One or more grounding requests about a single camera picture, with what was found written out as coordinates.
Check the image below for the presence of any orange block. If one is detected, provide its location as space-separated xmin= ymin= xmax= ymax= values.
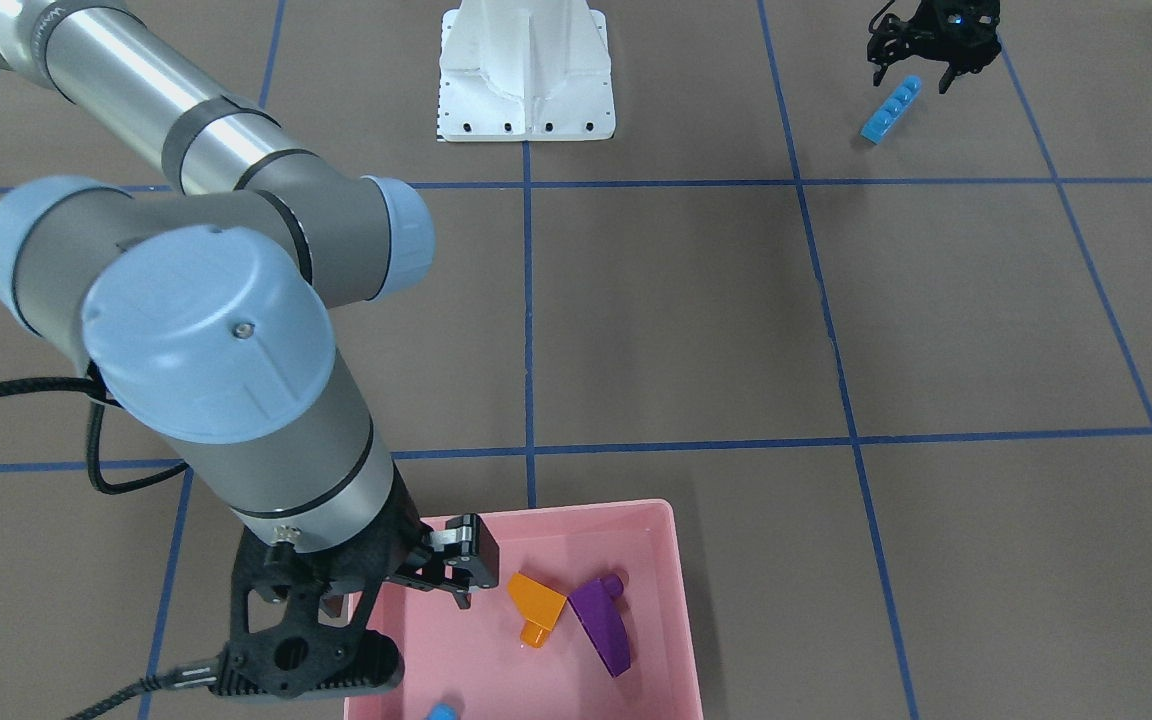
xmin=506 ymin=571 xmax=568 ymax=650

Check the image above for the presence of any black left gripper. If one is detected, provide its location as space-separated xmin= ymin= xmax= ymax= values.
xmin=867 ymin=1 xmax=1002 ymax=94

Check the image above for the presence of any pink plastic box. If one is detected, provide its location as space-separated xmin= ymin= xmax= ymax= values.
xmin=344 ymin=498 xmax=703 ymax=719

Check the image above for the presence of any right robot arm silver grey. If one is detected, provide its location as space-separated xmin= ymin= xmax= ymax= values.
xmin=0 ymin=1 xmax=499 ymax=719

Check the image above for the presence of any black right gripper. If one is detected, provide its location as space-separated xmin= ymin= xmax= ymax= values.
xmin=211 ymin=471 xmax=500 ymax=700

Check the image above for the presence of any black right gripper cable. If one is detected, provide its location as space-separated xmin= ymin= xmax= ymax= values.
xmin=0 ymin=365 xmax=227 ymax=720

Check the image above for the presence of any white camera stand pillar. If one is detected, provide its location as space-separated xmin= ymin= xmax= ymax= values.
xmin=435 ymin=1 xmax=617 ymax=143

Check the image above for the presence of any purple block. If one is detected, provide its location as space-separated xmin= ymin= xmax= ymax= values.
xmin=567 ymin=573 xmax=632 ymax=679

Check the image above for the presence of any long blue block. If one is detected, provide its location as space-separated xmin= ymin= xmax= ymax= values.
xmin=859 ymin=76 xmax=923 ymax=145

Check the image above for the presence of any small blue block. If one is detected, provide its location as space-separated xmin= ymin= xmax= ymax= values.
xmin=424 ymin=703 xmax=460 ymax=720

